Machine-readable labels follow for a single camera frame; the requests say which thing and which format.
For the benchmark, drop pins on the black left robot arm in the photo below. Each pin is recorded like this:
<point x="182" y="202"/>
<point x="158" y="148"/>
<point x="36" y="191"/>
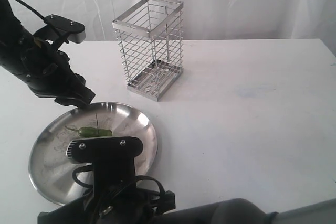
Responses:
<point x="13" y="34"/>

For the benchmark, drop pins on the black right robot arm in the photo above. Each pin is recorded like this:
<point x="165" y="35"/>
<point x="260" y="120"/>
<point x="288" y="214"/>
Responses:
<point x="239" y="210"/>

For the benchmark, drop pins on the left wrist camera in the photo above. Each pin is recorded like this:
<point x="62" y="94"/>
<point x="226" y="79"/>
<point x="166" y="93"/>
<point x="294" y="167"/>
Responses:
<point x="60" y="27"/>

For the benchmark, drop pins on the black knife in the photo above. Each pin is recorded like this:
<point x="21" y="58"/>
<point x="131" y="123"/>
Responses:
<point x="97" y="123"/>

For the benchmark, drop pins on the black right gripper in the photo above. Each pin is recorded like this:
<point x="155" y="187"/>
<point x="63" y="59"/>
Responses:
<point x="138" y="201"/>

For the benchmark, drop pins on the green cucumber piece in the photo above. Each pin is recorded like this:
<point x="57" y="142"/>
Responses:
<point x="88" y="132"/>

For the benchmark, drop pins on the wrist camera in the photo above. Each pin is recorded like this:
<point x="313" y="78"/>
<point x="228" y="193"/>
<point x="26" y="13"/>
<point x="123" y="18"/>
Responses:
<point x="60" y="27"/>
<point x="112" y="157"/>

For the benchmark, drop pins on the round stainless steel plate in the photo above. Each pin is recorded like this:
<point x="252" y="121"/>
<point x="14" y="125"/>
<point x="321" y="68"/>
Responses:
<point x="50" y="170"/>

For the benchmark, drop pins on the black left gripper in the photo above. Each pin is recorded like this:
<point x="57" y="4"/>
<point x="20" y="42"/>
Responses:
<point x="46" y="71"/>

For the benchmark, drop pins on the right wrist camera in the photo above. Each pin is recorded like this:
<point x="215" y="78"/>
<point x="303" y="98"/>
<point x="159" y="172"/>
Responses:
<point x="112" y="157"/>

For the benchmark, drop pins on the white backdrop curtain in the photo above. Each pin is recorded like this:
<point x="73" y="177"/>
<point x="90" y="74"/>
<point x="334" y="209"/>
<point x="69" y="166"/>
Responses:
<point x="183" y="3"/>

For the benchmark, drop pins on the wire metal utensil holder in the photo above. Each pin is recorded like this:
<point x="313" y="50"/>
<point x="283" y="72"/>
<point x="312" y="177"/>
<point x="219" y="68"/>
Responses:
<point x="150" y="37"/>

